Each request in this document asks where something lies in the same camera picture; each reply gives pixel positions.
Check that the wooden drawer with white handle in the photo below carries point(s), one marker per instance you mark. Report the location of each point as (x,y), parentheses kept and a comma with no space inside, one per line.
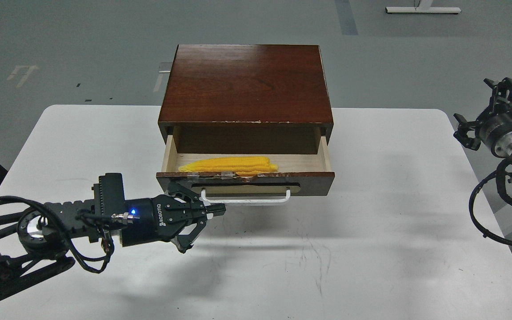
(297,175)

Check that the black wrist camera box left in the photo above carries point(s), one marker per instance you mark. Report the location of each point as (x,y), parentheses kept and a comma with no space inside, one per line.
(109,198)

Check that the dark wooden cabinet shell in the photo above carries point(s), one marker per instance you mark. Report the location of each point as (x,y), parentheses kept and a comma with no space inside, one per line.
(247,98)

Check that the yellow corn cob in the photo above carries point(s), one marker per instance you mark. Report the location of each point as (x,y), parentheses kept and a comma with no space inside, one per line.
(242,166)

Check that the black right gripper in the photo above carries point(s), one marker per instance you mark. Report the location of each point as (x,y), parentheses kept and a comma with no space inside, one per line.
(496,131)

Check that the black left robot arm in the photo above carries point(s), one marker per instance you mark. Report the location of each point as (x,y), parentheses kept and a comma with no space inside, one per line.
(41,240)

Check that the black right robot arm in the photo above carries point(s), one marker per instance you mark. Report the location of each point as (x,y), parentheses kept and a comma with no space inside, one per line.
(503,179)

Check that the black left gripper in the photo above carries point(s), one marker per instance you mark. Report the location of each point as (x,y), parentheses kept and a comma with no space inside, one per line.
(181,205)

